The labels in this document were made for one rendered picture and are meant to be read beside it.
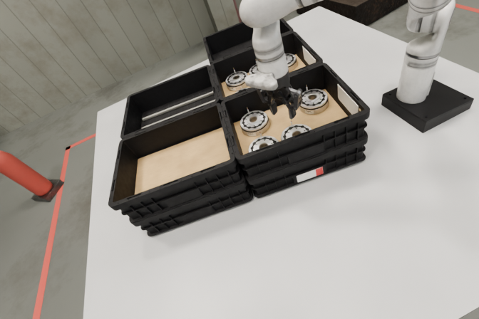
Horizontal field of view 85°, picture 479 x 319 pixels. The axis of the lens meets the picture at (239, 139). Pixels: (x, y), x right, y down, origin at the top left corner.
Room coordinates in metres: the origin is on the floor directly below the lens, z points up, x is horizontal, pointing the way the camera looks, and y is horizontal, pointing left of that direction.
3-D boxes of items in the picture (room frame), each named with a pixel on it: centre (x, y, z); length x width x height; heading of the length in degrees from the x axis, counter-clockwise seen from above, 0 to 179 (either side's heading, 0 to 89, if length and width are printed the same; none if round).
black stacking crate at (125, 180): (0.66, 0.22, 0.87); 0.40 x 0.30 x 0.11; 86
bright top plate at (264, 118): (0.70, -0.07, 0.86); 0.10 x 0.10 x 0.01
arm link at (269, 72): (0.57, -0.14, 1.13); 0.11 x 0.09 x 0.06; 127
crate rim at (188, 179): (0.66, 0.22, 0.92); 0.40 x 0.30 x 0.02; 86
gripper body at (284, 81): (0.58, -0.15, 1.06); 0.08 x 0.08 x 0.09
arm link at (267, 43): (0.59, -0.16, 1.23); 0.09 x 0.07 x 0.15; 147
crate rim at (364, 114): (0.63, -0.18, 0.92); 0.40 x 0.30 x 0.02; 86
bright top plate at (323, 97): (0.69, -0.29, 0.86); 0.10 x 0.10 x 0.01
